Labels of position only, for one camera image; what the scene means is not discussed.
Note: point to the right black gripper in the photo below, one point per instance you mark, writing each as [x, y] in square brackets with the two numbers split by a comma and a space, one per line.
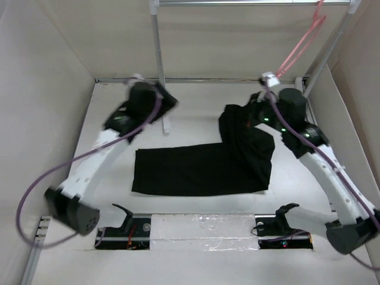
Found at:
[256, 99]

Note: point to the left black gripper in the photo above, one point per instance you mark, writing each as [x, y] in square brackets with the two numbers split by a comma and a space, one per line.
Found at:
[168, 103]

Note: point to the black trousers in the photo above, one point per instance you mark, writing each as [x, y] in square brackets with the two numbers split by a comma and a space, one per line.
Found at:
[239, 164]

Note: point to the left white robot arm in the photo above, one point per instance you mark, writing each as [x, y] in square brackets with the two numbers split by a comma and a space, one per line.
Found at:
[71, 203]

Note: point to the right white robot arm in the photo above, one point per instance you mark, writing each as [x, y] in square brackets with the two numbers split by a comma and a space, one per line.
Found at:
[355, 220]

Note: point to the pink clothes hanger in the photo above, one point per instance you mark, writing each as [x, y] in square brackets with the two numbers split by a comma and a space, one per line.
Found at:
[304, 42]

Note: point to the metal clothes rack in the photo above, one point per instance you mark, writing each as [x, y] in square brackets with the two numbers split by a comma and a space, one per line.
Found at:
[154, 5]

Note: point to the white foam block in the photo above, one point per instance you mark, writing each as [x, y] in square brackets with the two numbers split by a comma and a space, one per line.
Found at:
[203, 232]

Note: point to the aluminium frame rail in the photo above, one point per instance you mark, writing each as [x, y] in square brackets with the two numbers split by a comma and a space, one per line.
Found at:
[172, 80]

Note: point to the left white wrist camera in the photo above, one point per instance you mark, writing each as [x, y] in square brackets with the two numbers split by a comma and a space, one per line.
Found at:
[134, 79]

